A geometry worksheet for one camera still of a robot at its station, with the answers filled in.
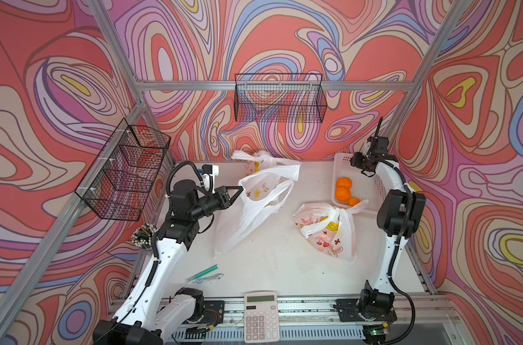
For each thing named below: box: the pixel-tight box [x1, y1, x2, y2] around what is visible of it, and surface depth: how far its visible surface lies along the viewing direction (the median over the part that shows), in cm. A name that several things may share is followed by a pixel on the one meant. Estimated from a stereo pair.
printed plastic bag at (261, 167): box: [231, 150, 302, 184], surface depth 98 cm
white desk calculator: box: [243, 291, 281, 344], surface depth 72 cm
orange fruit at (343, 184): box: [335, 176, 353, 192], surface depth 105 cm
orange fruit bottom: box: [335, 186, 351, 202], surface depth 102 cm
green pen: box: [184, 263, 220, 283], surface depth 84 cm
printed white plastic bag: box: [290, 199, 370, 263], surface depth 82 cm
